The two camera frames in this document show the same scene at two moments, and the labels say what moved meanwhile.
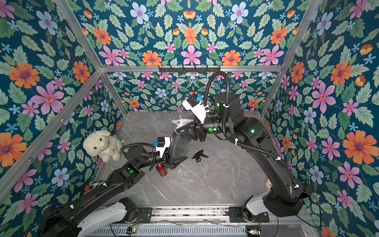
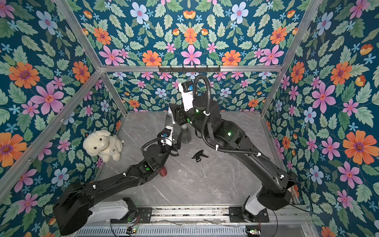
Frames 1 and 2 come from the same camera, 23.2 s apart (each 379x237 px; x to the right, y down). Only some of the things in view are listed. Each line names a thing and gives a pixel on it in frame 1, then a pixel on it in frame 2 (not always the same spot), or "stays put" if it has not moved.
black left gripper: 165,159 → 177,145
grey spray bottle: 178,145 → 169,120
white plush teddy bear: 99,143 stays put
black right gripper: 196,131 → 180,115
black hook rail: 189,69 stays put
